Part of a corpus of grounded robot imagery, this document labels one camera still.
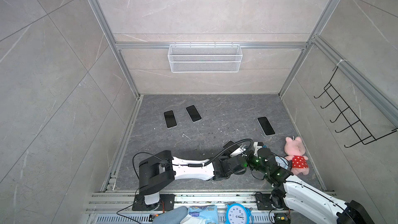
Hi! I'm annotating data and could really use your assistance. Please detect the grey-blue cloth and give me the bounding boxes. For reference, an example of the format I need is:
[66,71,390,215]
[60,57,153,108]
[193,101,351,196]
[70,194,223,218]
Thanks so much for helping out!
[152,206,188,224]

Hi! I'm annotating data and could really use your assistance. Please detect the blue wet wipes pack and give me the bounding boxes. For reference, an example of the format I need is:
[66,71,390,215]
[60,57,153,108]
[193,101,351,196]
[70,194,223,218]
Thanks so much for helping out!
[180,205,219,224]

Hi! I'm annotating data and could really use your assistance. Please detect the black wire hook rack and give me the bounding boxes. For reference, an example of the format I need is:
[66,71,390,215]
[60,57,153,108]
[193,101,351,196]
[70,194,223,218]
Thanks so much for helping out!
[313,66,398,148]

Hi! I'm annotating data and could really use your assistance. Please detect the white wire mesh basket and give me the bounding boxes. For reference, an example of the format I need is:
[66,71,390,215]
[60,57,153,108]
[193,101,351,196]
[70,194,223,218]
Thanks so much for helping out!
[167,44,243,73]

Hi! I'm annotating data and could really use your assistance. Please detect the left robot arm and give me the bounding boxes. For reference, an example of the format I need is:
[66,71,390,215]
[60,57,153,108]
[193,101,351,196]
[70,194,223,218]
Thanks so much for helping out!
[136,142,251,206]

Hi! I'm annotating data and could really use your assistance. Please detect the black phone right side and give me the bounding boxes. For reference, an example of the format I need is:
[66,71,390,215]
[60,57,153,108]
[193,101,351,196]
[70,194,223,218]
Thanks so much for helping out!
[258,117,276,136]

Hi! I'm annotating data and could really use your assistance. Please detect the black phone far left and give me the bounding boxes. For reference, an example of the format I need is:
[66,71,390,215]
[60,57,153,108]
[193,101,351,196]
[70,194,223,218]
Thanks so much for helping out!
[164,110,177,129]

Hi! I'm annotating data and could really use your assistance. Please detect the aluminium rail front frame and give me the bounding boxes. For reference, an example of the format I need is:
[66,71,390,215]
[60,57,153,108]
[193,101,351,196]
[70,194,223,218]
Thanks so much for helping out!
[84,190,298,224]

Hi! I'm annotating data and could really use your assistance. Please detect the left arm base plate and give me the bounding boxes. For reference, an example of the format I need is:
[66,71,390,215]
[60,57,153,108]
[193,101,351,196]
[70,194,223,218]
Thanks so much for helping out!
[132,193,175,211]

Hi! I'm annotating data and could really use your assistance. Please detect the black phone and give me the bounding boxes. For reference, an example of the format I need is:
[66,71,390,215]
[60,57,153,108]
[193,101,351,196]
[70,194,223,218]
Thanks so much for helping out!
[258,117,276,136]
[164,110,177,129]
[186,105,202,122]

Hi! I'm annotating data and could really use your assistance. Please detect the pink pig plush toy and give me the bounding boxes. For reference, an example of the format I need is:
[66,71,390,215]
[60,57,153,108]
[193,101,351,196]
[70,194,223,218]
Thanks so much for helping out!
[284,137,309,175]

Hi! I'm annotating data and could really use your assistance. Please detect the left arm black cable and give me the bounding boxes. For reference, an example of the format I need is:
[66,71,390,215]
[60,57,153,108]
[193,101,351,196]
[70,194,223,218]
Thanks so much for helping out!
[203,138,254,166]

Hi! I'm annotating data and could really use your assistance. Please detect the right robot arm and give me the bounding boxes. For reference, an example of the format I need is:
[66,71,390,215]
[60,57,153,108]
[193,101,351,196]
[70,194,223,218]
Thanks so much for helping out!
[246,147,374,224]

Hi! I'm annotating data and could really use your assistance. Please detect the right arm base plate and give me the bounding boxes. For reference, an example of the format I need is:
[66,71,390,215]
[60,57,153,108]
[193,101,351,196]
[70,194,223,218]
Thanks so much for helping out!
[254,192,288,211]

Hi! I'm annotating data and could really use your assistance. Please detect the black phone centre left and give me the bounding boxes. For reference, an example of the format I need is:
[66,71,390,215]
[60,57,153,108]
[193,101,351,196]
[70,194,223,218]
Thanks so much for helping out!
[186,105,202,122]

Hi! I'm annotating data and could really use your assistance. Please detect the blue alarm clock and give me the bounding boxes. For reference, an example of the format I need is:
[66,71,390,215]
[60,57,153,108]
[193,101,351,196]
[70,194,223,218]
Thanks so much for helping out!
[226,203,252,224]

